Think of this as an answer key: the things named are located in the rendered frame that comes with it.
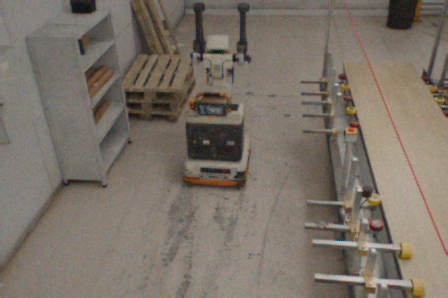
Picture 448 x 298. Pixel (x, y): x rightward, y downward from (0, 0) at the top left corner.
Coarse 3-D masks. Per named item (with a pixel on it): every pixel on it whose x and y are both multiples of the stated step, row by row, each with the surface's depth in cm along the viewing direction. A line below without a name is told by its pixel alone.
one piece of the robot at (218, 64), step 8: (200, 56) 429; (208, 56) 420; (216, 56) 419; (224, 56) 418; (232, 56) 425; (208, 64) 424; (216, 64) 422; (224, 64) 421; (232, 64) 430; (216, 72) 426; (224, 72) 425; (216, 80) 436; (224, 80) 435; (208, 88) 443; (216, 88) 441; (224, 88) 440
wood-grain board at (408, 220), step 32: (352, 64) 479; (384, 64) 477; (352, 96) 414; (384, 96) 411; (416, 96) 409; (384, 128) 362; (416, 128) 360; (384, 160) 323; (416, 160) 322; (384, 192) 291; (416, 192) 291; (416, 224) 265; (416, 256) 244
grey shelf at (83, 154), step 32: (32, 32) 387; (64, 32) 386; (96, 32) 463; (64, 64) 388; (96, 64) 482; (64, 96) 405; (96, 96) 429; (64, 128) 424; (96, 128) 454; (128, 128) 517; (64, 160) 444; (96, 160) 439
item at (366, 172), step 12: (360, 132) 373; (360, 144) 369; (360, 156) 367; (372, 180) 318; (372, 216) 313; (384, 228) 278; (384, 240) 277; (384, 252) 276; (384, 264) 275; (396, 264) 249; (396, 276) 248
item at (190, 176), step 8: (248, 136) 481; (248, 144) 469; (248, 152) 462; (192, 160) 442; (200, 160) 442; (208, 160) 441; (216, 160) 441; (224, 160) 440; (240, 160) 440; (248, 160) 465; (184, 168) 441; (192, 168) 438; (240, 168) 431; (184, 176) 448; (192, 176) 443; (200, 176) 442; (208, 176) 441; (216, 176) 439; (224, 176) 438; (232, 176) 436; (240, 176) 436; (208, 184) 446; (216, 184) 444; (224, 184) 442; (232, 184) 441; (240, 184) 439
